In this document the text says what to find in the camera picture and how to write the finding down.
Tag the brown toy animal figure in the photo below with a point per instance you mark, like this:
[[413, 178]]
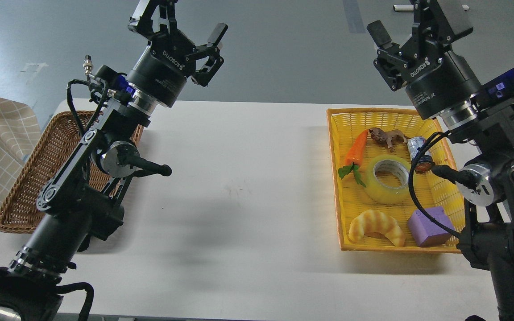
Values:
[[388, 138]]

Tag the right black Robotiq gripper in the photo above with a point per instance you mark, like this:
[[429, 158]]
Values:
[[435, 78]]

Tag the orange toy carrot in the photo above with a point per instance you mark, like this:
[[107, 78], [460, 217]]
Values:
[[354, 159]]

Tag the small blue white can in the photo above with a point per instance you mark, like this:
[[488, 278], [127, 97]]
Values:
[[426, 161]]

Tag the purple foam cube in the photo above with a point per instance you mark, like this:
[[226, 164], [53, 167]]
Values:
[[425, 232]]

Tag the toy croissant bread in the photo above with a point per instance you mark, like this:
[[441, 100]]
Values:
[[375, 221]]

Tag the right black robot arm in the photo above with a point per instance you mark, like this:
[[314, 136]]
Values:
[[486, 182]]

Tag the yellow tape roll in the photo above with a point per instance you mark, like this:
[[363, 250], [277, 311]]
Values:
[[386, 179]]

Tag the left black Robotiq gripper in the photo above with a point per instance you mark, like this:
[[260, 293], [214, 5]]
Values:
[[162, 71]]

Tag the yellow plastic basket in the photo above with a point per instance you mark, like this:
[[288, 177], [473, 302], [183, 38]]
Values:
[[344, 125]]

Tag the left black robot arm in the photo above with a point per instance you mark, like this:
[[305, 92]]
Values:
[[84, 198]]

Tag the white metal stand base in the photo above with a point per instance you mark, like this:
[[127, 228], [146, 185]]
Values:
[[404, 7]]

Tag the brown wicker basket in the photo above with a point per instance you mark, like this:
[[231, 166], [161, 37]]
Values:
[[18, 213]]

